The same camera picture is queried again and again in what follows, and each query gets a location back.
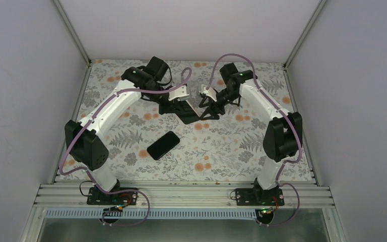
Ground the beige phone case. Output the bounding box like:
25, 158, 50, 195
174, 101, 200, 125

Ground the black smartphone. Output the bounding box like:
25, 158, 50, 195
146, 131, 180, 160

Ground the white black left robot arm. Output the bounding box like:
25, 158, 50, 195
59, 56, 200, 204

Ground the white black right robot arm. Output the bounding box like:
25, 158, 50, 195
199, 63, 302, 206

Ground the floral patterned table mat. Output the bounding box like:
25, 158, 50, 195
76, 59, 313, 182

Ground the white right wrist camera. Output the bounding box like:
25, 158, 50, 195
200, 84, 217, 102

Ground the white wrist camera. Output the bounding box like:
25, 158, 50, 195
168, 85, 191, 101
200, 84, 217, 102

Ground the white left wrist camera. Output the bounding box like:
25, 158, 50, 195
168, 85, 191, 101

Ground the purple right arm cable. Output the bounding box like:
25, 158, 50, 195
205, 53, 304, 227

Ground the aluminium frame post right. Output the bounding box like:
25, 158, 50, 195
284, 0, 328, 70

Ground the aluminium frame post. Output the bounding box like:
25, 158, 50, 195
284, 0, 328, 70
51, 0, 92, 68

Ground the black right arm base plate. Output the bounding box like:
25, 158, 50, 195
230, 187, 285, 206

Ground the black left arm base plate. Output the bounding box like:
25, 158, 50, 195
86, 187, 138, 206

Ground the aluminium frame post left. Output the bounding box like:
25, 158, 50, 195
51, 0, 92, 68

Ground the aluminium front rail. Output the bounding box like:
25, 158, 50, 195
34, 180, 335, 209

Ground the slotted grey cable duct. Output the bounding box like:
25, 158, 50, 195
45, 208, 256, 220

